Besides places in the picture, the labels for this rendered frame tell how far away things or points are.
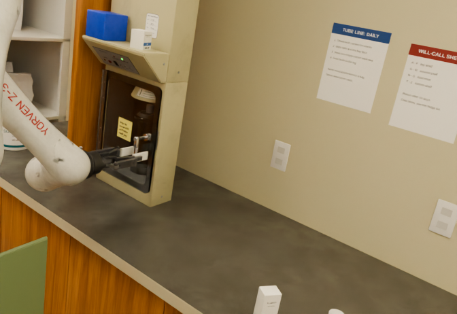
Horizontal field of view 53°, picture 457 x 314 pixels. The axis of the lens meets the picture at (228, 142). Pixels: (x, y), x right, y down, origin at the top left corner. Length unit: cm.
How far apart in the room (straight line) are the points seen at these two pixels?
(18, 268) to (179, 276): 58
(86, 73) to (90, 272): 73
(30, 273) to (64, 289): 86
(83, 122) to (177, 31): 56
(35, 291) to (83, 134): 102
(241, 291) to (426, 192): 70
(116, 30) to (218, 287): 92
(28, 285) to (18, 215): 100
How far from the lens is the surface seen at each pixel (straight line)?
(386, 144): 166
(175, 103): 164
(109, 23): 166
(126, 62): 161
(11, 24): 111
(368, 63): 166
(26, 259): 92
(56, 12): 283
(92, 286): 165
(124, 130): 174
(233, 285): 138
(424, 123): 162
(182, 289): 133
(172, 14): 156
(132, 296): 150
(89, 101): 187
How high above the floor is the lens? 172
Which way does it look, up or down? 17 degrees down
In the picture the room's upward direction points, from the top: 10 degrees clockwise
